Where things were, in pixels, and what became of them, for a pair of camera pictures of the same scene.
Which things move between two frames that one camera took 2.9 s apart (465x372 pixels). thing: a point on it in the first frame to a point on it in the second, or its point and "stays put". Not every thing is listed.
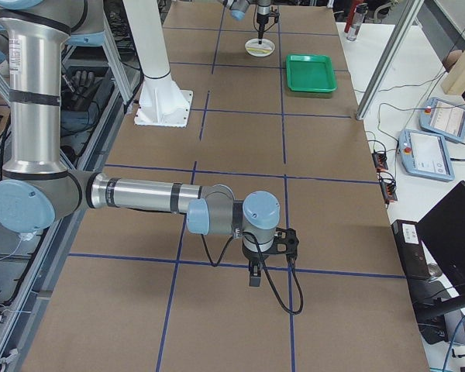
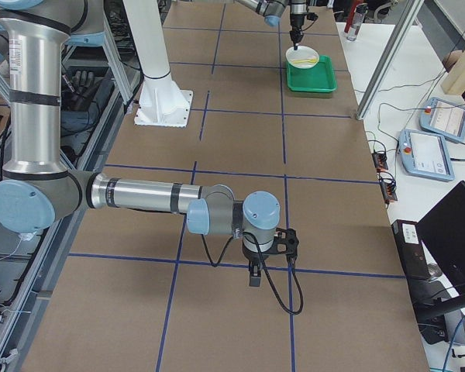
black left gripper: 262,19 to 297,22
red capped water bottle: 355,18 stays put
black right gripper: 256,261 stays put
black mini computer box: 411,250 stays put
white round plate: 265,49 to 304,57
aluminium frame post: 409,12 stays put
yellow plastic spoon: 263,50 to 310,60
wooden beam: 464,70 stays put
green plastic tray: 313,73 stays put
